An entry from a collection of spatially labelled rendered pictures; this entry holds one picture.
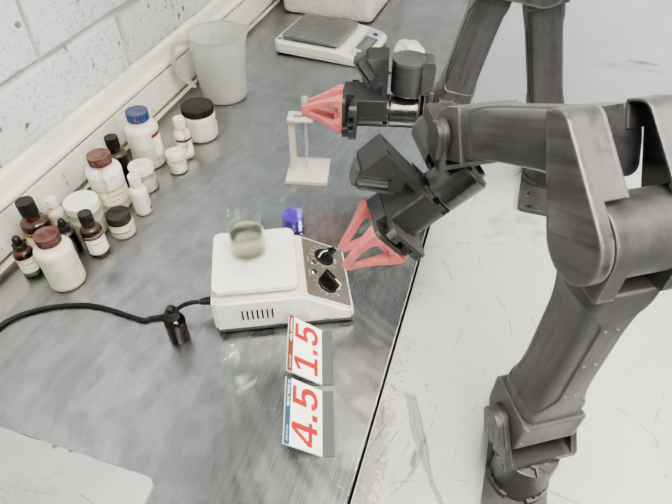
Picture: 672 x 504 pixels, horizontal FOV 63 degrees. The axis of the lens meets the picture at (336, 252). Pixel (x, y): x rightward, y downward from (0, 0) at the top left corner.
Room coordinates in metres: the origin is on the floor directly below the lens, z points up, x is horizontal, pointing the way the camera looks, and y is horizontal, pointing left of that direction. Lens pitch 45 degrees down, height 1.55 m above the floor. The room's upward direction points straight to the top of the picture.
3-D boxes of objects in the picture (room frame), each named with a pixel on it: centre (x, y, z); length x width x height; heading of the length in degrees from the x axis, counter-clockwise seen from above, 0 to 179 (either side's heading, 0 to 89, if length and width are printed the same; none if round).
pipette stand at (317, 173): (0.88, 0.05, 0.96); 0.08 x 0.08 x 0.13; 85
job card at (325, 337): (0.45, 0.04, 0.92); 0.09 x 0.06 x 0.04; 1
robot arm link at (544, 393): (0.29, -0.21, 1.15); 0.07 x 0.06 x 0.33; 103
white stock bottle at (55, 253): (0.60, 0.43, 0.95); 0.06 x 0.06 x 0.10
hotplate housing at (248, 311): (0.56, 0.09, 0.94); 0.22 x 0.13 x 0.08; 97
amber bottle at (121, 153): (0.86, 0.41, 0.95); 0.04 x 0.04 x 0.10
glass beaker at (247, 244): (0.57, 0.12, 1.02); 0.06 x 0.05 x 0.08; 136
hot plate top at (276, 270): (0.56, 0.12, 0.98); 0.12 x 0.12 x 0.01; 7
